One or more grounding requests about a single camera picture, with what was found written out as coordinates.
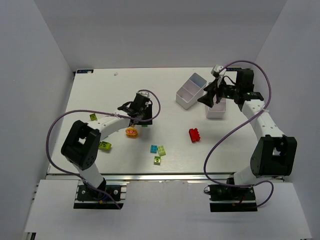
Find lime long lego brick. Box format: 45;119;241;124
98;141;112;151

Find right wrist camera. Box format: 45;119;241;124
210;64;226;79

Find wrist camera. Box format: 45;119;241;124
210;64;226;79
138;91;150;98

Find large red lego brick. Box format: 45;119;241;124
188;128;201;143

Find blue table label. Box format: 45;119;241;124
76;69;94;74
226;67;242;72

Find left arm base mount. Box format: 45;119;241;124
73;181;127;210

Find pale green lego brick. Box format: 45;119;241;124
157;145;166;157

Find left blue table label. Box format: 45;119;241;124
76;69;94;74

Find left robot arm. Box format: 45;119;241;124
61;89;153;200

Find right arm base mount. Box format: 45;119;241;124
203;184;258;213

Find upright white divided container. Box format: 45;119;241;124
204;95;227;119

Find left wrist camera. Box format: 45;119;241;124
138;91;150;98

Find tilted white divided container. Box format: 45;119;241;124
175;73;207;110

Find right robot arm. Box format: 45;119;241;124
198;65;298;188

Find orange printed round lego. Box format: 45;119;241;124
125;127;138;138

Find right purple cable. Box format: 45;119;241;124
203;59;275;208

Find right blue table label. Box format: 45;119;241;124
226;67;242;72

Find cyan small lego brick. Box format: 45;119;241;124
150;145;158;154

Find lime printed lego brick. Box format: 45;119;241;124
89;113;97;121

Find pale green printed lego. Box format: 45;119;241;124
153;156;162;166

